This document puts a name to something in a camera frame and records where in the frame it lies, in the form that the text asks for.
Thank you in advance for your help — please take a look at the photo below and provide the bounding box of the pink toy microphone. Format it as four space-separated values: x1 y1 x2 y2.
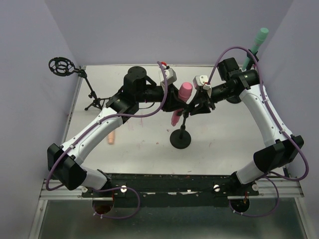
171 82 193 126

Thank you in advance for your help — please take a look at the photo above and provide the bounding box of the black round-base clamp stand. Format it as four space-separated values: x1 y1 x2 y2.
169 103 195 149

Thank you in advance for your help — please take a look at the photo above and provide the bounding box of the mint green toy microphone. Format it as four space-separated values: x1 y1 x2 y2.
242 27 269 71

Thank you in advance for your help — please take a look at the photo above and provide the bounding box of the black round-base clip mic stand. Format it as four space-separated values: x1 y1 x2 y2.
245 49 259 70

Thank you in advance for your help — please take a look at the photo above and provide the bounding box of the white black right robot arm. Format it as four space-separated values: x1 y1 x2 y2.
190 58 304 187

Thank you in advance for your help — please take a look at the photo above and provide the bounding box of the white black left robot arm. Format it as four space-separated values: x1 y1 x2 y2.
45 62 185 191

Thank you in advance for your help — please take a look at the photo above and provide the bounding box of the black robot base mounting bar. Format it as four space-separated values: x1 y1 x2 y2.
82 173 259 208

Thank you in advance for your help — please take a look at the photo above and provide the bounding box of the beige toy microphone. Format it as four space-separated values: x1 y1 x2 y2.
107 131 116 145

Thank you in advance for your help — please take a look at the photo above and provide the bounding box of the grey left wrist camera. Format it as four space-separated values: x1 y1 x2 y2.
164 68 177 86

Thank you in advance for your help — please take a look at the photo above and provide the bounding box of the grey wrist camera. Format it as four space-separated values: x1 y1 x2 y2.
164 68 177 86
193 75 211 91

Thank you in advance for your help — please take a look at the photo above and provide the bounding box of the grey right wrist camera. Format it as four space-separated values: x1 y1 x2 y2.
193 75 211 91

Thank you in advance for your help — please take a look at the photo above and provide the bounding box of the aluminium extrusion rail frame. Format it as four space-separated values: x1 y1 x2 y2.
27 65 310 239

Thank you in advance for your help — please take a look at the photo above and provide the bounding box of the black tripod shock-mount stand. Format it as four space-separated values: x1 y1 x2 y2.
47 56 112 112

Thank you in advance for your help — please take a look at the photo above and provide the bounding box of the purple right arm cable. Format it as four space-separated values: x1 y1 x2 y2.
208 46 310 217

